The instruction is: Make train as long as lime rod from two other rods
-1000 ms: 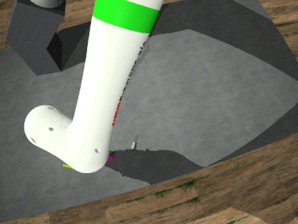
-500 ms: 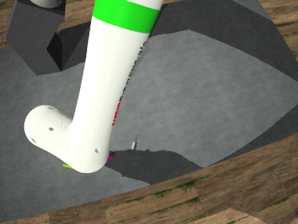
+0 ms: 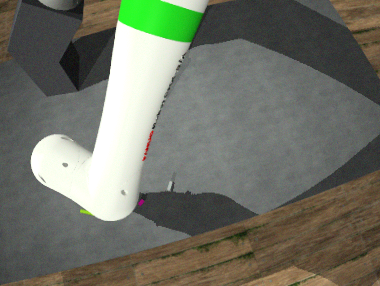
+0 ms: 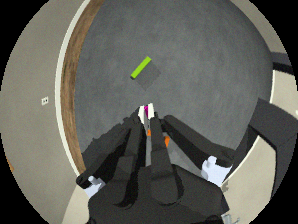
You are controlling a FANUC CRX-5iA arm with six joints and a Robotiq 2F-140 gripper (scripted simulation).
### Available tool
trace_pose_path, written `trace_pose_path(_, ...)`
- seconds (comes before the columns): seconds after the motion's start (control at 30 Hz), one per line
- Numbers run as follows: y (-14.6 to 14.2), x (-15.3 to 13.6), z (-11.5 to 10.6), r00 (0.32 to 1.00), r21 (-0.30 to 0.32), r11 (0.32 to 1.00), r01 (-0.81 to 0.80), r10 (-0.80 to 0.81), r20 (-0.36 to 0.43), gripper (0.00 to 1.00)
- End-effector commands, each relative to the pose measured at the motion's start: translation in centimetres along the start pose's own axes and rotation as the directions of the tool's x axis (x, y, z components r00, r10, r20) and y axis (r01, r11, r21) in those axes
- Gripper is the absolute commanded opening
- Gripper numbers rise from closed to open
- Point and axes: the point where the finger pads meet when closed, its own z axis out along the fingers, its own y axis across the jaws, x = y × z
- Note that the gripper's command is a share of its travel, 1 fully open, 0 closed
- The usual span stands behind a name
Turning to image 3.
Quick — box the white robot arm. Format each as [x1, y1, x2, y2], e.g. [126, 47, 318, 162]
[31, 0, 209, 221]

